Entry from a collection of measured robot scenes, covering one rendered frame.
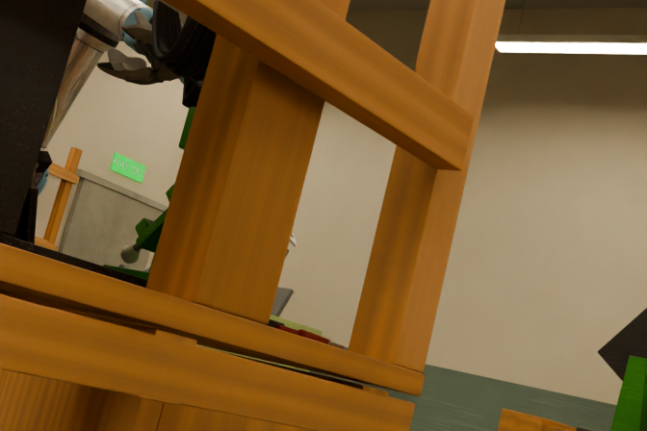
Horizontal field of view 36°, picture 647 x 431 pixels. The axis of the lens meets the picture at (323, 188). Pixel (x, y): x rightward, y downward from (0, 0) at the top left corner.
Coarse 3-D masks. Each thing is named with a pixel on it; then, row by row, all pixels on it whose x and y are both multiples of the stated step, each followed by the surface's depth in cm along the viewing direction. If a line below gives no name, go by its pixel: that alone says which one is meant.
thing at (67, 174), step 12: (72, 156) 801; (60, 168) 784; (72, 168) 800; (72, 180) 796; (60, 192) 796; (60, 204) 793; (60, 216) 794; (48, 228) 791; (36, 240) 771; (48, 240) 787
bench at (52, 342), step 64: (0, 256) 97; (0, 320) 98; (64, 320) 103; (128, 320) 130; (192, 320) 117; (128, 384) 111; (192, 384) 118; (256, 384) 127; (320, 384) 137; (384, 384) 148
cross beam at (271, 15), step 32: (192, 0) 108; (224, 0) 111; (256, 0) 115; (288, 0) 119; (224, 32) 116; (256, 32) 116; (288, 32) 120; (320, 32) 124; (352, 32) 129; (288, 64) 122; (320, 64) 125; (352, 64) 130; (384, 64) 135; (320, 96) 132; (352, 96) 130; (384, 96) 136; (416, 96) 142; (384, 128) 140; (416, 128) 142; (448, 128) 149; (448, 160) 149
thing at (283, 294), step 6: (288, 252) 259; (282, 288) 249; (276, 294) 248; (282, 294) 247; (288, 294) 246; (276, 300) 246; (282, 300) 245; (288, 300) 246; (276, 306) 245; (282, 306) 244; (276, 312) 244
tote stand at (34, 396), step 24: (0, 384) 248; (24, 384) 240; (48, 384) 231; (72, 384) 224; (0, 408) 245; (24, 408) 236; (48, 408) 228; (144, 408) 206; (168, 408) 210; (192, 408) 213
